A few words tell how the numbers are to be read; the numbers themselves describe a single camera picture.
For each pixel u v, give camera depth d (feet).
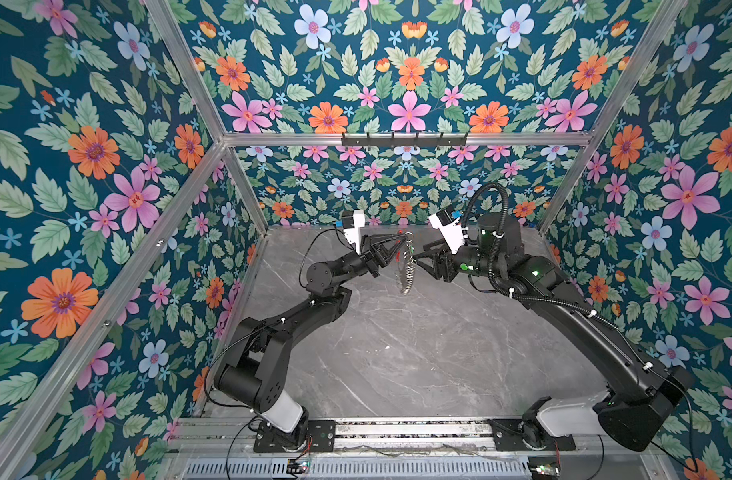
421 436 2.46
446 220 1.83
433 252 2.13
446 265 1.86
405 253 2.10
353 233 2.00
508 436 2.39
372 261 1.99
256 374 1.46
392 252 2.09
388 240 2.05
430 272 2.02
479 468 2.30
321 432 2.43
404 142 3.06
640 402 1.28
